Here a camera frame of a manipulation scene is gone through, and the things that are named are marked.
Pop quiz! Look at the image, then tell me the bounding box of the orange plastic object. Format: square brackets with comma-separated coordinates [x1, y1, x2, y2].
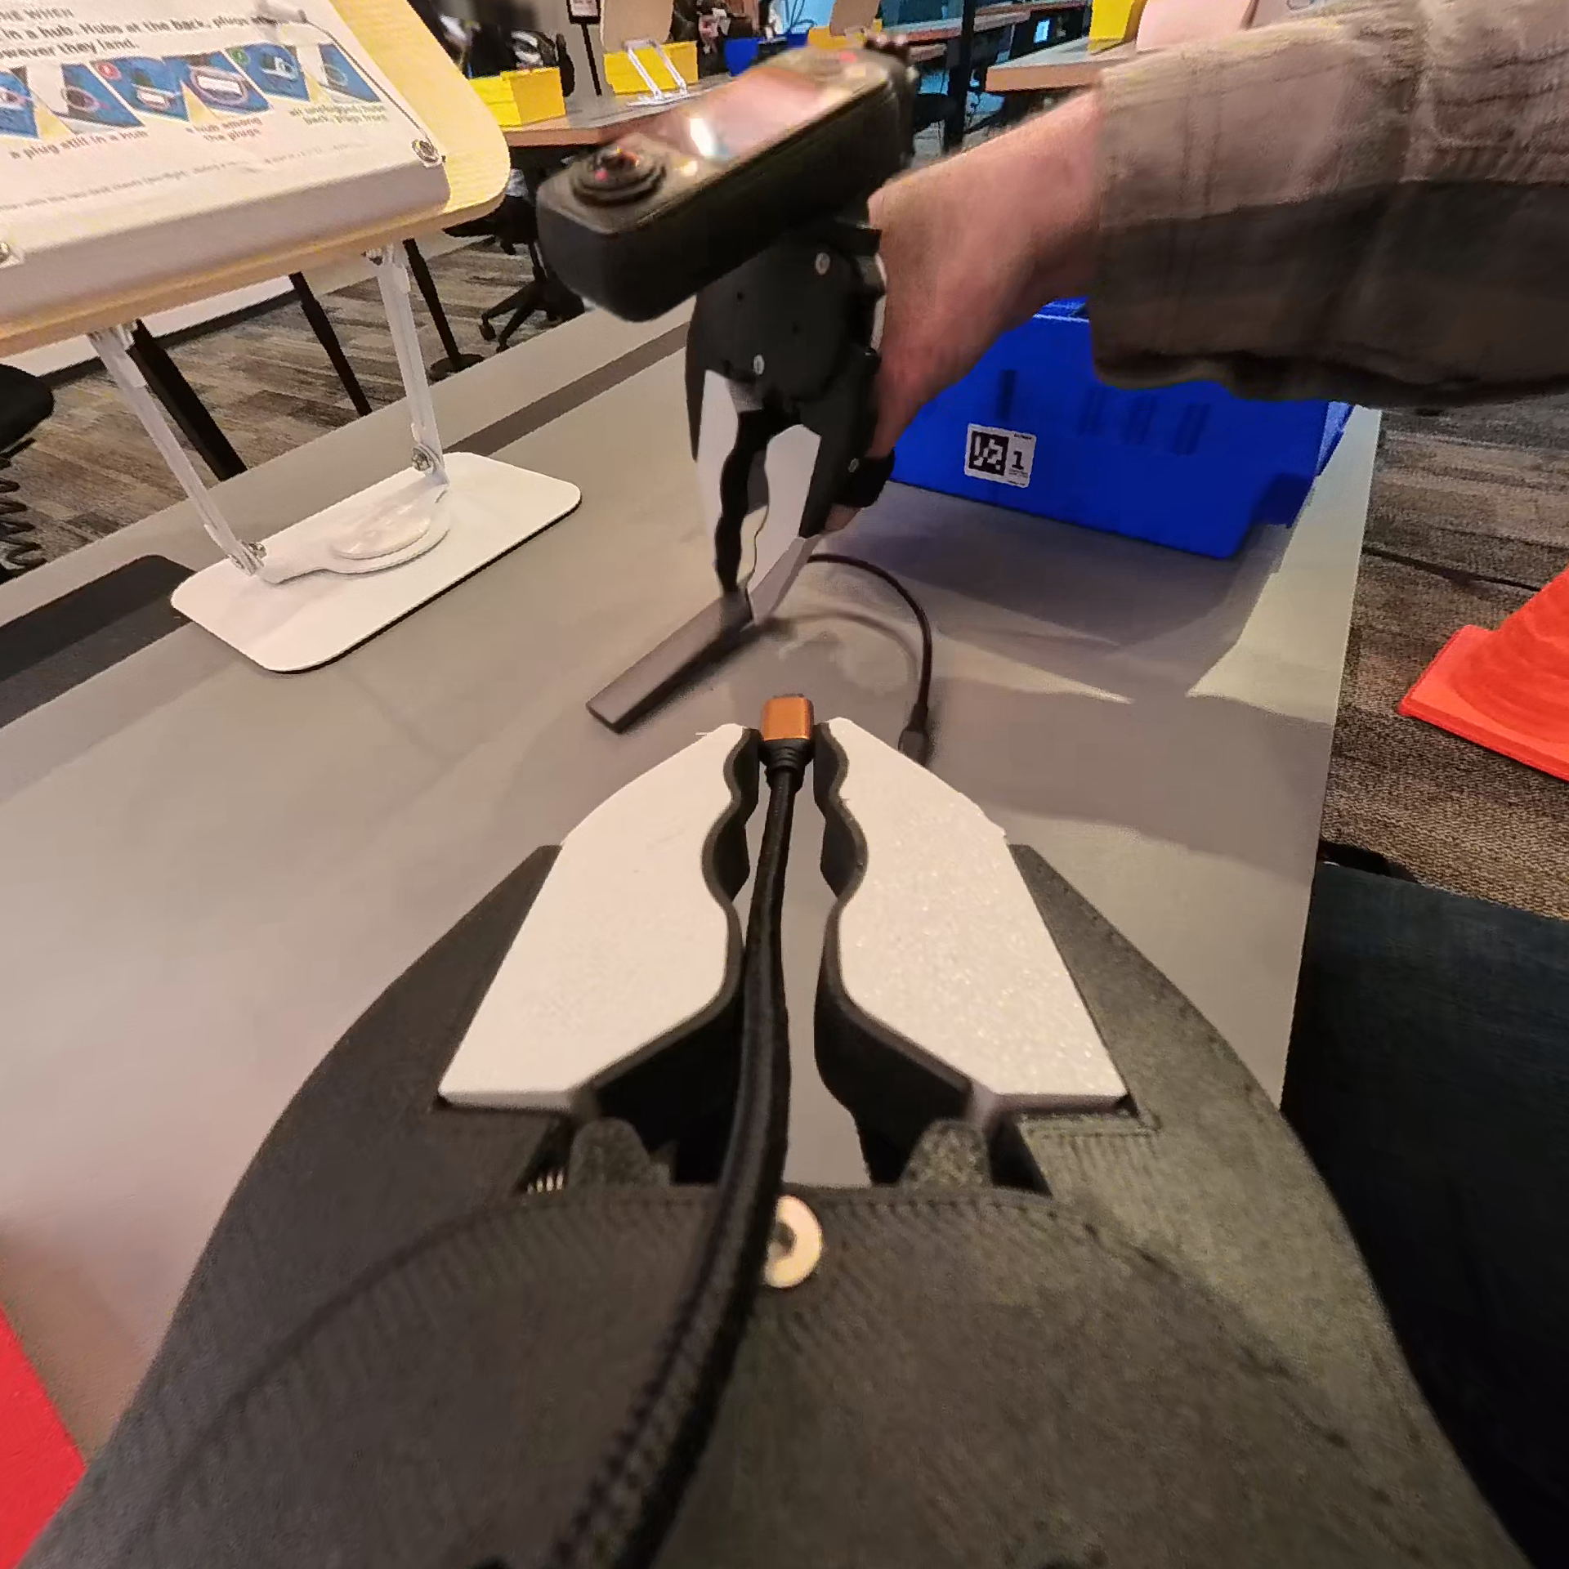
[1400, 568, 1569, 788]

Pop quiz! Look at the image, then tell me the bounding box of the black cable orange plug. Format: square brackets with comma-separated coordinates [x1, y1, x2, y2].
[564, 695, 823, 1569]

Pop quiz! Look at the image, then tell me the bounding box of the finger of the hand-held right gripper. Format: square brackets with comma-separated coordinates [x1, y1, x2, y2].
[712, 392, 768, 602]
[791, 418, 852, 545]

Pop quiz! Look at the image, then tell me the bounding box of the blue plastic bin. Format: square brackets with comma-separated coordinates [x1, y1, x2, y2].
[893, 300, 1359, 561]

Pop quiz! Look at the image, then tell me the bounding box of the printed instruction sheet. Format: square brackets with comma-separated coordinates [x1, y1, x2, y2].
[0, 0, 449, 275]

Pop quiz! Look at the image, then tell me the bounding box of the person's right forearm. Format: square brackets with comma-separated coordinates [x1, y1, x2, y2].
[1079, 0, 1569, 411]

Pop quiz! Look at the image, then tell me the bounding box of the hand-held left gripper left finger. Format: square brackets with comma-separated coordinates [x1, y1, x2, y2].
[436, 724, 745, 1154]

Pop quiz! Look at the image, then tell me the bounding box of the person's dark trouser leg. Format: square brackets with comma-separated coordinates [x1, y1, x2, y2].
[1282, 845, 1569, 1569]

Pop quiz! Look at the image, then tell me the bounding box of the wooden workbench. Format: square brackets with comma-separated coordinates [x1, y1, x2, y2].
[492, 76, 738, 154]

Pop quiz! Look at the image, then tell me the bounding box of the red plastic bin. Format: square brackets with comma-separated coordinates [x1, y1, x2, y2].
[0, 1312, 89, 1569]

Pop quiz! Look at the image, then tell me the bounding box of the white stand base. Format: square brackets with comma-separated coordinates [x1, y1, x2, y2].
[171, 450, 584, 677]

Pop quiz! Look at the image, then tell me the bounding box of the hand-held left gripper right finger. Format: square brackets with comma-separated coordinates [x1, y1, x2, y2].
[815, 718, 1129, 1159]

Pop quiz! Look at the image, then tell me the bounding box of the yellow plastic object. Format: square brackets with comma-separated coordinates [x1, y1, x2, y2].
[470, 66, 569, 127]

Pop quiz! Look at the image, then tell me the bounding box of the wooden display board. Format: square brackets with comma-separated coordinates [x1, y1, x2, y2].
[0, 0, 516, 358]

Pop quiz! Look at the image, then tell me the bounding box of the dark USB hub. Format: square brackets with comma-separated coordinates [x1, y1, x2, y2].
[587, 528, 827, 731]

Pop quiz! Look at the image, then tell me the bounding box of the person's right hand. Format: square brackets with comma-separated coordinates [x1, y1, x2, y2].
[866, 94, 1110, 458]

